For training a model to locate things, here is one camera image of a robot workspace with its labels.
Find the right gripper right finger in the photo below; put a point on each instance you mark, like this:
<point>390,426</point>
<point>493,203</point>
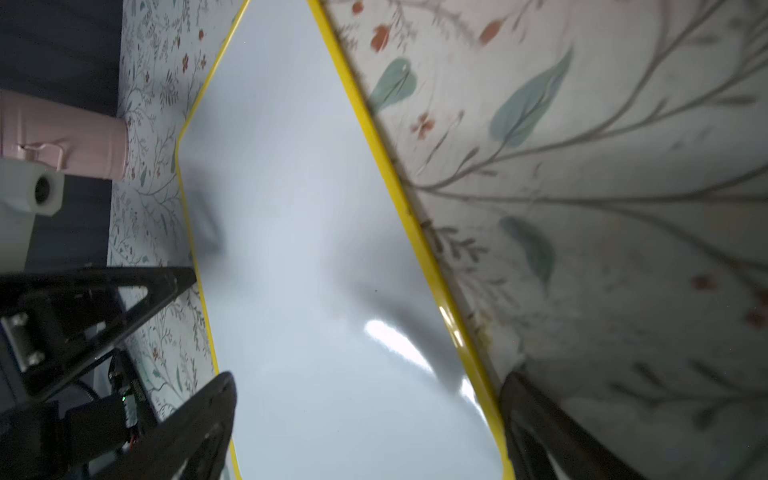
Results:
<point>540,435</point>

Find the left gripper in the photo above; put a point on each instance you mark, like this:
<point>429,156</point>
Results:
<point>68,395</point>

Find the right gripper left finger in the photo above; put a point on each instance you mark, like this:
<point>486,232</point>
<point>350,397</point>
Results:
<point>192,443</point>

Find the whiteboard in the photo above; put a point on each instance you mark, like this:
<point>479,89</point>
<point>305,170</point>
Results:
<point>319,291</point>

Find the pink pen cup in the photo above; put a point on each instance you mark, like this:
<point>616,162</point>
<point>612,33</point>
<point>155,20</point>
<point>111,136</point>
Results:
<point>68,139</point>

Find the floral table mat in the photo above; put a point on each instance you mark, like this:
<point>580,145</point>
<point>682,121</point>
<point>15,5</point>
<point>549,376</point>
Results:
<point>591,177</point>

